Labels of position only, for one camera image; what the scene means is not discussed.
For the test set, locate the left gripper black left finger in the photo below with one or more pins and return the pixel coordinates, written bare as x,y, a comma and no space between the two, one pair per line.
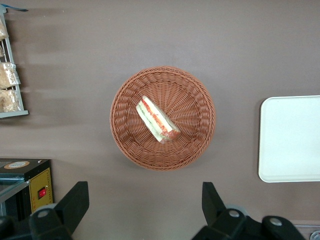
71,207

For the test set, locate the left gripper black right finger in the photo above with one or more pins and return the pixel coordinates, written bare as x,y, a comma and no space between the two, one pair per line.
215,207

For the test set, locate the triangle sandwich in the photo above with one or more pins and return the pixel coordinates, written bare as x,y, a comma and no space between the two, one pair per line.
155,117

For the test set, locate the cream plastic tray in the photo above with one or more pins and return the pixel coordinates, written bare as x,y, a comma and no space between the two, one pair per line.
290,140

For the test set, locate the brown round wicker basket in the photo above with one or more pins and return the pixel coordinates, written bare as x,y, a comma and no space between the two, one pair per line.
190,100

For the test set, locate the black appliance with yellow panel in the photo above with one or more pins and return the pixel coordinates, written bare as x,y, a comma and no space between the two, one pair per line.
15,172

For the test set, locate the grey metal mounting plate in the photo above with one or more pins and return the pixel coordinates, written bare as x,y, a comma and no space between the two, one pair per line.
303,232

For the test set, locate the clear bag of snacks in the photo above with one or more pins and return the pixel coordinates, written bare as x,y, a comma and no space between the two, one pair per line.
8,75
10,100

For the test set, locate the blue tape piece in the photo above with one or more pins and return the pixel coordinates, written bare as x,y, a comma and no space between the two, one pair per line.
18,9

